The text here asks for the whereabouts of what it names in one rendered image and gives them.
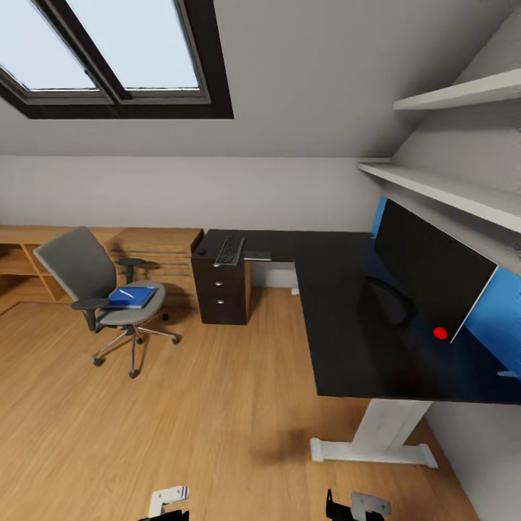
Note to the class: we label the folder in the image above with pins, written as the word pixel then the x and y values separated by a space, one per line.
pixel 130 297

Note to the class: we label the swivel chair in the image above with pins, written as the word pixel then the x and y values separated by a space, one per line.
pixel 77 260

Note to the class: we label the monitor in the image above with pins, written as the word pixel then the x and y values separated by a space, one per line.
pixel 442 275

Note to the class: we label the desk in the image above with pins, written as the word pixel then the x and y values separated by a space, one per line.
pixel 356 351

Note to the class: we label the room divider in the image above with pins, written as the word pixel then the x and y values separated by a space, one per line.
pixel 496 318

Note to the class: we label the keyboard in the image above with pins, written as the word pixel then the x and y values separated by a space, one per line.
pixel 230 252

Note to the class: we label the cabinet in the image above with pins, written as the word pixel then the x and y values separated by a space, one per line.
pixel 223 291
pixel 167 254

